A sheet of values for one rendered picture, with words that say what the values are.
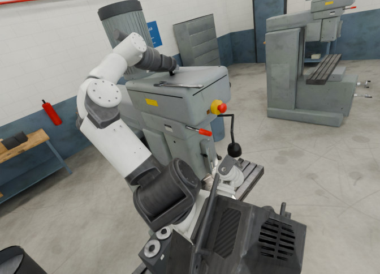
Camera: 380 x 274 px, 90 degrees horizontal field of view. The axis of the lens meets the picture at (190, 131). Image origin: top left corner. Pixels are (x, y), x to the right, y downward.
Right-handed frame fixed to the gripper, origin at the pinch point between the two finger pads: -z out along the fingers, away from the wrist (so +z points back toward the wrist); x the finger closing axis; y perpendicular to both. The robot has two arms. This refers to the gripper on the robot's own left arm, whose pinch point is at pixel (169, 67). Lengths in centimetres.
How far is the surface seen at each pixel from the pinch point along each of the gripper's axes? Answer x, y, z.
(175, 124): 5.4, -25.0, 1.2
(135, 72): -19.7, -1.2, 2.0
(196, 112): 18.8, -19.7, 6.4
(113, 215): -168, -169, -92
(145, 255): -11, -94, 1
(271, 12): -90, 316, -608
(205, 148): 11.7, -37.0, -15.9
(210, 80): 21.3, -7.1, 1.8
